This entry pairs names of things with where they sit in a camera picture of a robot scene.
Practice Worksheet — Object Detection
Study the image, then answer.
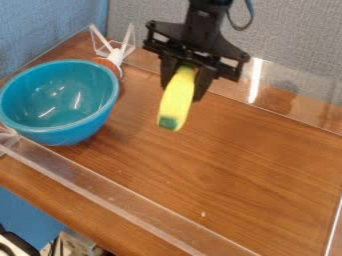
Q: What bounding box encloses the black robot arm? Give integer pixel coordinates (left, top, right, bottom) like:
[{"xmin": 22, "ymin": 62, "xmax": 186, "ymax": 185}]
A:
[{"xmin": 142, "ymin": 0, "xmax": 251, "ymax": 102}]

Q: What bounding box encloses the blue bowl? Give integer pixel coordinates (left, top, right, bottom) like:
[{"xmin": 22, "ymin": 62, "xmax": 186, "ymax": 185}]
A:
[{"xmin": 0, "ymin": 59, "xmax": 120, "ymax": 146}]

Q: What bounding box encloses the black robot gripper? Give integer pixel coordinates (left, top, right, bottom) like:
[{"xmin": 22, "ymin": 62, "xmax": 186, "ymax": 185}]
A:
[{"xmin": 142, "ymin": 20, "xmax": 249, "ymax": 102}]

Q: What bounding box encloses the yellow green toy corn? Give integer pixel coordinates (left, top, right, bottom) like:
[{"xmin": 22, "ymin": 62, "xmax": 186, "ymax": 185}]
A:
[{"xmin": 157, "ymin": 65, "xmax": 196, "ymax": 131}]

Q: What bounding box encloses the clear acrylic front barrier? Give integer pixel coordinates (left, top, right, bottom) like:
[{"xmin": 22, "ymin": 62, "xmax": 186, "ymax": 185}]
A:
[{"xmin": 0, "ymin": 123, "xmax": 259, "ymax": 256}]

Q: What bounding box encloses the orange white toy object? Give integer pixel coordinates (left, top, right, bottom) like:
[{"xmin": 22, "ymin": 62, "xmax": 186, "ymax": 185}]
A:
[{"xmin": 93, "ymin": 48, "xmax": 122, "ymax": 79}]

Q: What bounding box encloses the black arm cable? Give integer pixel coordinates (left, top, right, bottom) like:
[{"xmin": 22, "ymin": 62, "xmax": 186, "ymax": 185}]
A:
[{"xmin": 224, "ymin": 0, "xmax": 256, "ymax": 32}]

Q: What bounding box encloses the clear acrylic back barrier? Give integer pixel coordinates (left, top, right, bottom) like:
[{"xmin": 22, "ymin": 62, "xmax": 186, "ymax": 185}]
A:
[{"xmin": 124, "ymin": 46, "xmax": 342, "ymax": 137}]

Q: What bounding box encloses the clear acrylic barrier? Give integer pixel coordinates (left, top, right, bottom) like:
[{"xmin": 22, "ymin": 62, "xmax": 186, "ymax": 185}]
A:
[
  {"xmin": 124, "ymin": 46, "xmax": 342, "ymax": 137},
  {"xmin": 0, "ymin": 123, "xmax": 259, "ymax": 256}
]

